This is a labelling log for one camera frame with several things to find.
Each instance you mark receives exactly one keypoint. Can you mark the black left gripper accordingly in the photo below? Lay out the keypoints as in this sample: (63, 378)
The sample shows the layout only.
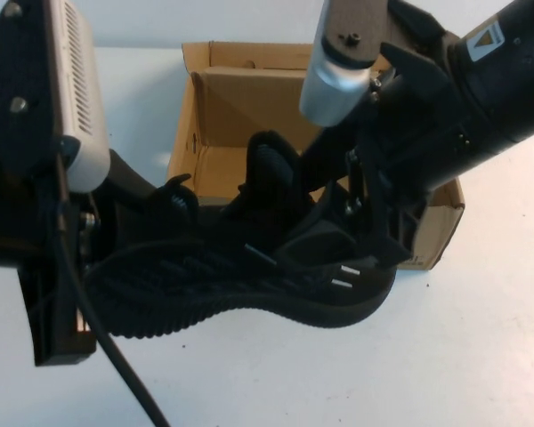
(35, 231)

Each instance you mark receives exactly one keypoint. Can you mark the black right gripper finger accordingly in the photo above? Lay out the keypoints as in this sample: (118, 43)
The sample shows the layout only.
(325, 242)

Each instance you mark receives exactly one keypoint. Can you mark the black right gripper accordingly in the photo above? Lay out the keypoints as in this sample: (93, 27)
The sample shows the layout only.
(427, 124)

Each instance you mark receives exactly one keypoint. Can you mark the brown cardboard shoe box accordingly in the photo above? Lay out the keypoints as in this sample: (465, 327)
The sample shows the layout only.
(231, 115)

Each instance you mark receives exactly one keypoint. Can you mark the black knit sneaker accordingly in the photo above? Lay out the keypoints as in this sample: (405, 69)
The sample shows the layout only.
(204, 284)

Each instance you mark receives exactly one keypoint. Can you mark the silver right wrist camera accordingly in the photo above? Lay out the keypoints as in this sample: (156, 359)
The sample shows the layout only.
(334, 84)

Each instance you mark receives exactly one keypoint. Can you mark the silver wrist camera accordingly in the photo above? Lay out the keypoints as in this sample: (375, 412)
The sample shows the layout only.
(334, 84)
(78, 89)

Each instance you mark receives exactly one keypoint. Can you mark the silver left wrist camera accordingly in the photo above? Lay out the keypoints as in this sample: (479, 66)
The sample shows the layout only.
(78, 89)

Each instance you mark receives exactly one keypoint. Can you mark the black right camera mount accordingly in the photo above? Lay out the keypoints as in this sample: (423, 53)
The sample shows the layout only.
(414, 26)

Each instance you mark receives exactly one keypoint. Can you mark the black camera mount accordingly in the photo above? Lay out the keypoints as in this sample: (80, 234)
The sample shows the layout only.
(414, 26)
(13, 66)

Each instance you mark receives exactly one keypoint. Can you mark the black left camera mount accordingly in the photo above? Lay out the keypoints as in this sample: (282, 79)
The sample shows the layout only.
(13, 66)

